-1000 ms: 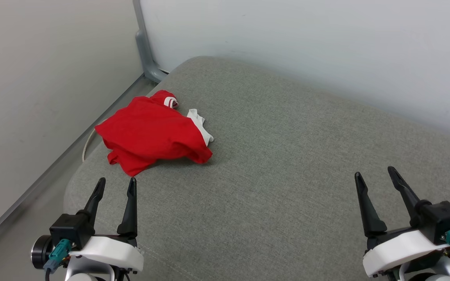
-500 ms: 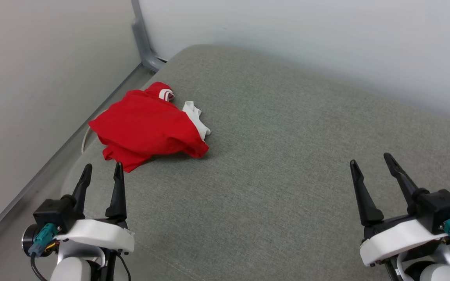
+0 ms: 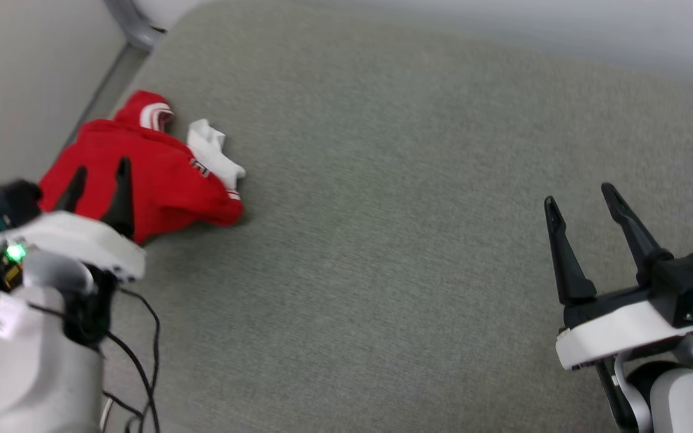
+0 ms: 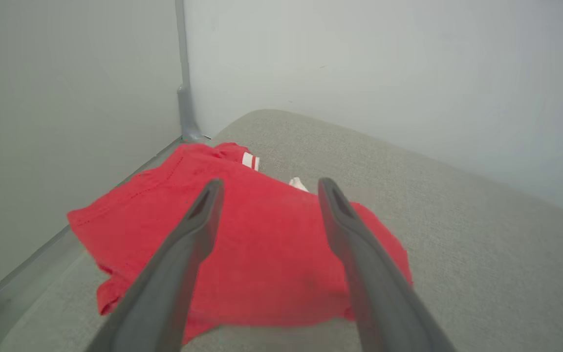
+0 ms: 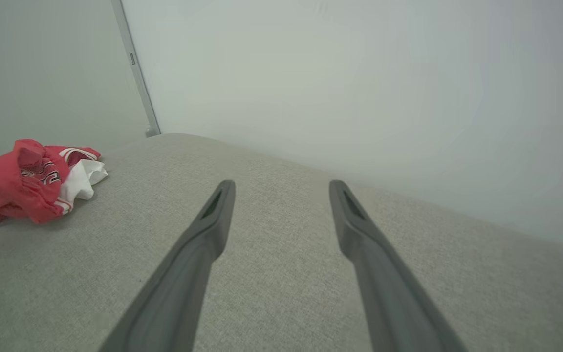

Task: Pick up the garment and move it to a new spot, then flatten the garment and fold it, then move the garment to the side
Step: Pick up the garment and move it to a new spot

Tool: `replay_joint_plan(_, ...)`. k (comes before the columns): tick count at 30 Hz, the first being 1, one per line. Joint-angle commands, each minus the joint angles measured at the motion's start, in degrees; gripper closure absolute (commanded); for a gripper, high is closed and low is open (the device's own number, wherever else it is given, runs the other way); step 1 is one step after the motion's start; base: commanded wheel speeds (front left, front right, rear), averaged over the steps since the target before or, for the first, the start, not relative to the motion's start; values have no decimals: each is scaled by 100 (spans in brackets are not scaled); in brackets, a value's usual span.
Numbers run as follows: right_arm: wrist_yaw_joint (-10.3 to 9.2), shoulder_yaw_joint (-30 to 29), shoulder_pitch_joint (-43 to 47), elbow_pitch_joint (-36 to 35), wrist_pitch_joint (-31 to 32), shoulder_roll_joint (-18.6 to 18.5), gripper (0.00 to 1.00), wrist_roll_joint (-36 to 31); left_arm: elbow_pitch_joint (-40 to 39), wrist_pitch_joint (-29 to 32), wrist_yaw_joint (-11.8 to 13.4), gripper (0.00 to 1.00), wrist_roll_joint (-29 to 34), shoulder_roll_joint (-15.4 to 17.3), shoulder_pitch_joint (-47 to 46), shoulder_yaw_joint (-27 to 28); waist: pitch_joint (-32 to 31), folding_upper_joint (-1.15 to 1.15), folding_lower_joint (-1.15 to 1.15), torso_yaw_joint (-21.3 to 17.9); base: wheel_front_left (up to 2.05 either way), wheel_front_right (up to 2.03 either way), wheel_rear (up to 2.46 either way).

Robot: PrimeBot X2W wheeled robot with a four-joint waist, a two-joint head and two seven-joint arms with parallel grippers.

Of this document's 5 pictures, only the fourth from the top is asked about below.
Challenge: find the grey baseboard strip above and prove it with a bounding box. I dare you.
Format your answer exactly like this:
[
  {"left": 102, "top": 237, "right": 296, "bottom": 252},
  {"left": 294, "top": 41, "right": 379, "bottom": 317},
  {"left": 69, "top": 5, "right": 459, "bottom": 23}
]
[{"left": 0, "top": 138, "right": 184, "bottom": 338}]

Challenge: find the grey corner pipe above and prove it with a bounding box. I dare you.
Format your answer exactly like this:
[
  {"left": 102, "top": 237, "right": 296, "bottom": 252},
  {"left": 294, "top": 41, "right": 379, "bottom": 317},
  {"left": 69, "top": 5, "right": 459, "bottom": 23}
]
[{"left": 175, "top": 0, "right": 211, "bottom": 143}]

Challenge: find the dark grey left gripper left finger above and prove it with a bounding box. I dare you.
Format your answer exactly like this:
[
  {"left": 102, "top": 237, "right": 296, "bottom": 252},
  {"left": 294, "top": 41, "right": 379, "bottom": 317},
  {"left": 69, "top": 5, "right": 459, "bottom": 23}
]
[{"left": 86, "top": 179, "right": 225, "bottom": 352}]

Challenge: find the red garment with white sleeves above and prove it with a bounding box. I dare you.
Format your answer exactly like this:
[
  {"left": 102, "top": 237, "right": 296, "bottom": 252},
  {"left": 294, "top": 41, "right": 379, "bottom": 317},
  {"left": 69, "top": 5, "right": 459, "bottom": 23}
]
[{"left": 66, "top": 142, "right": 414, "bottom": 345}]

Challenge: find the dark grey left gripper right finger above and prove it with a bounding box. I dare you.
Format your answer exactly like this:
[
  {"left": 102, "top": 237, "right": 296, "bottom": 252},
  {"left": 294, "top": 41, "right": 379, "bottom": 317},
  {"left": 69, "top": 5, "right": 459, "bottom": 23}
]
[{"left": 318, "top": 177, "right": 458, "bottom": 352}]

